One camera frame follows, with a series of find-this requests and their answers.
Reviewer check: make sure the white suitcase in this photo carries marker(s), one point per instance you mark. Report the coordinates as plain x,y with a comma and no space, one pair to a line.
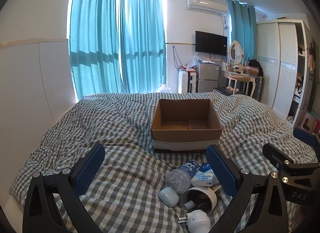
186,82

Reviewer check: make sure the dark low table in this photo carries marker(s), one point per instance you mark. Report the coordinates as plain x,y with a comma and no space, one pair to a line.
221,90

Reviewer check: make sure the clear plastic water bottle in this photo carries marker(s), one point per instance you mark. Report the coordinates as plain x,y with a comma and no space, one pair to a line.
178,178

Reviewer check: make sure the white wooden chair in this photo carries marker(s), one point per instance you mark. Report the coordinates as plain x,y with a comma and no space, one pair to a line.
240,79

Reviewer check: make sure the crumpled white plastic bag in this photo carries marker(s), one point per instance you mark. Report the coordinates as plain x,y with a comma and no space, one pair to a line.
163,88

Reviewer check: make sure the small white rounded case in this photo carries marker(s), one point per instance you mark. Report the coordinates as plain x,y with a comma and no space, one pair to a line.
167,196

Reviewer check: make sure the cardboard box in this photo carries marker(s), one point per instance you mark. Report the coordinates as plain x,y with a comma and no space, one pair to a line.
185,145

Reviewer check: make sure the white air conditioner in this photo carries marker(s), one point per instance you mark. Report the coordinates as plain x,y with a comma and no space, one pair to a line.
206,4

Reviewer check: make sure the black bag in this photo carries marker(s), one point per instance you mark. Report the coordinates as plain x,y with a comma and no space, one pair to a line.
255,66

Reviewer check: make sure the small silver fridge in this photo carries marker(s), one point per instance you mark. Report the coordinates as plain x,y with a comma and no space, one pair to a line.
208,77

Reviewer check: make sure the oval white vanity mirror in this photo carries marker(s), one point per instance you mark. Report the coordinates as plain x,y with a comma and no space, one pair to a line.
235,52

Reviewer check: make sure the clear plastic bag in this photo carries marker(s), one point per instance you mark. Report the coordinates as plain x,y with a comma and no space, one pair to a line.
193,62

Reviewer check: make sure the white plug adapter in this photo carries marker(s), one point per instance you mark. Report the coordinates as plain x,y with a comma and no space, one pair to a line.
197,220

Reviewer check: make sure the white slatted wardrobe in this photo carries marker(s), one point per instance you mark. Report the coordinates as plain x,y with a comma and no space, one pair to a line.
277,72

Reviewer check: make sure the blue white tissue packet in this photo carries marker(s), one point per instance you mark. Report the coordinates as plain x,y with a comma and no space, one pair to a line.
202,176

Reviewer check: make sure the grey white checked blanket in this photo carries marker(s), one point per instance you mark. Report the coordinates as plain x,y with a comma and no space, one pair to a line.
125,148

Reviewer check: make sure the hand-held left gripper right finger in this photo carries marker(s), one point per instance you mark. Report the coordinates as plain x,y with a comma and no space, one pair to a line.
220,169

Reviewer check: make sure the black wall television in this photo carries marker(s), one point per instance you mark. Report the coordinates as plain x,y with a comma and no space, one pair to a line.
211,42

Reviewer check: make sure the small white tube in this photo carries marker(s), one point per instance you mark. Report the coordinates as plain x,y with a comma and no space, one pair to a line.
190,204

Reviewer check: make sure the narrow teal curtain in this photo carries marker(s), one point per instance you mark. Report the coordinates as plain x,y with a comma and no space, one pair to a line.
241,27

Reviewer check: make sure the pink plastic stool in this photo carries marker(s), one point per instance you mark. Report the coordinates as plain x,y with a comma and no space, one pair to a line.
310,121

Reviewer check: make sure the white dressing table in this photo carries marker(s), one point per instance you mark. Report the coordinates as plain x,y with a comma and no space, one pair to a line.
227,73

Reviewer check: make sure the white cup with dark inside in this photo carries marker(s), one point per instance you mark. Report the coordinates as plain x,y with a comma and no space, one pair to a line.
208,195

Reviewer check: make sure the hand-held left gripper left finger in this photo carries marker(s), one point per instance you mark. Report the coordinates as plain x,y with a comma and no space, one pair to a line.
91,168

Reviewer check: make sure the wide teal curtain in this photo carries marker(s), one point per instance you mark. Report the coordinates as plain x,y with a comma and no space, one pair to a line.
92,47

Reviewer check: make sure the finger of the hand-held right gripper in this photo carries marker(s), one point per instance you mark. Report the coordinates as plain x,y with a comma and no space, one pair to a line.
306,136
276,155

